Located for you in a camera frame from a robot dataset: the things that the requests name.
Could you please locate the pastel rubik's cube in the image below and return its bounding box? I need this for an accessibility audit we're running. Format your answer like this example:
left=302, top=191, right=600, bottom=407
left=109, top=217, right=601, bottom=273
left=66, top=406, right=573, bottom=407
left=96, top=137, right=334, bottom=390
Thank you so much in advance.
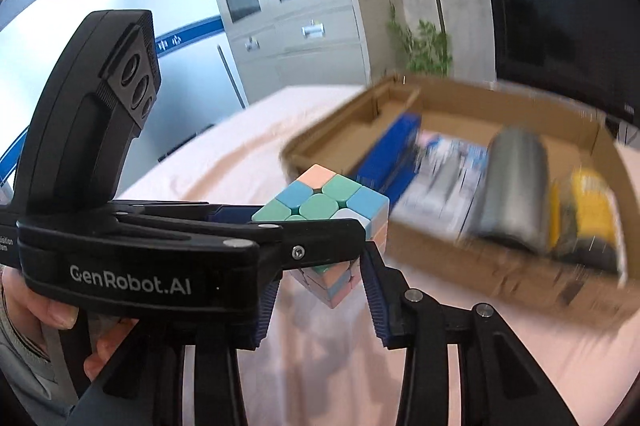
left=252, top=165, right=390, bottom=308

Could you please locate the blue rectangular box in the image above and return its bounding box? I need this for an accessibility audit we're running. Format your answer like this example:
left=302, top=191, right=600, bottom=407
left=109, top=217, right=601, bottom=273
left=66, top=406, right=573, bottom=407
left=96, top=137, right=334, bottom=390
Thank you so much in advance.
left=355, top=113, right=421, bottom=207

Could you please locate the colourful picture box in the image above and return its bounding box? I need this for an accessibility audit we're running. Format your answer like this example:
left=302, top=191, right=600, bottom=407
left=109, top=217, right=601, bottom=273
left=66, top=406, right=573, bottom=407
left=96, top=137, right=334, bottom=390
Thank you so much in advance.
left=390, top=131, right=488, bottom=241

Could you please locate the brown cardboard box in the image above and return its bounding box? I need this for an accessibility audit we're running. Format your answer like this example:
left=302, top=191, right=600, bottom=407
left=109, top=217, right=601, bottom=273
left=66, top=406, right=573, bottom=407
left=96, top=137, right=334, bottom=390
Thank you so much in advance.
left=281, top=76, right=639, bottom=330

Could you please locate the yellow tape roll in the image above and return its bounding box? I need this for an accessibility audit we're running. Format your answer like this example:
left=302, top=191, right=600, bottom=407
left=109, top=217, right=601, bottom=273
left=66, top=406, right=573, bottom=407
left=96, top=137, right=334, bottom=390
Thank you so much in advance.
left=549, top=168, right=627, bottom=284

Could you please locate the silver metal cylinder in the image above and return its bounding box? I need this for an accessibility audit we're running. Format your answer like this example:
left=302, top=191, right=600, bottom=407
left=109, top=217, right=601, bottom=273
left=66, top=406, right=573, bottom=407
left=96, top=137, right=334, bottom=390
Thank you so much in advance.
left=469, top=127, right=549, bottom=255

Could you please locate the grey sleeve forearm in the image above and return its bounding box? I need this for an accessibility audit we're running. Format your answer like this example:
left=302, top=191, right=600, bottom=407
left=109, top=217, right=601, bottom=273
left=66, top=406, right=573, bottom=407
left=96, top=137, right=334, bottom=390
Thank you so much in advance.
left=1, top=289, right=70, bottom=426

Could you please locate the person's left hand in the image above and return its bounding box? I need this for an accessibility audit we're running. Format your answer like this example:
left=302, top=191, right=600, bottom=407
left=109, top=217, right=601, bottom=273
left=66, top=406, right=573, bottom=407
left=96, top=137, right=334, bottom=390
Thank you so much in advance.
left=0, top=265, right=139, bottom=383

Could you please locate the black television screen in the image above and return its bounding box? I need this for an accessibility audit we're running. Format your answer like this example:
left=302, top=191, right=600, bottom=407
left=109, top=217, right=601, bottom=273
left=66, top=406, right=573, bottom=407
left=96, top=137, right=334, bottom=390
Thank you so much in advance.
left=490, top=0, right=639, bottom=125

